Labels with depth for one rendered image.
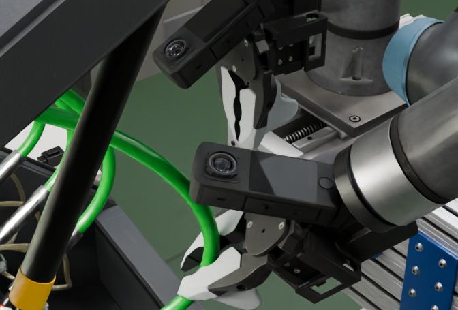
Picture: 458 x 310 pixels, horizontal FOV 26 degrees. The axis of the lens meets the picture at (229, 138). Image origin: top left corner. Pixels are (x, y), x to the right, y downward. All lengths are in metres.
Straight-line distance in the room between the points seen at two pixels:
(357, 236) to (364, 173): 0.08
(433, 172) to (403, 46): 0.19
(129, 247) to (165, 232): 1.49
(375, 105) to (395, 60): 0.57
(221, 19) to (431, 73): 0.19
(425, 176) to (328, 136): 0.76
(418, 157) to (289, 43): 0.25
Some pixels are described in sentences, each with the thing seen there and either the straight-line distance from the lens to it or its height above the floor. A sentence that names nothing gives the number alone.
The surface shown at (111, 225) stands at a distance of 1.36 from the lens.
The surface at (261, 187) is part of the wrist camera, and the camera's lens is 0.75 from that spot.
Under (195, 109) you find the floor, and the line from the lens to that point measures 3.31.
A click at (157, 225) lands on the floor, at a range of 2.83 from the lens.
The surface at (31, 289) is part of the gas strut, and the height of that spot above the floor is 1.47.
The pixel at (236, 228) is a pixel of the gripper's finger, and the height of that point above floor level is 1.28.
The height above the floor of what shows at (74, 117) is 1.41.
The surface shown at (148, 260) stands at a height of 0.95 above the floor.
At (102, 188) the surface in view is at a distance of 1.05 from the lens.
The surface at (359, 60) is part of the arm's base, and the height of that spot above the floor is 1.09.
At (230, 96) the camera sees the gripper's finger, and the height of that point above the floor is 1.29.
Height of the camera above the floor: 1.82
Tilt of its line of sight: 35 degrees down
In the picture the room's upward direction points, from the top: straight up
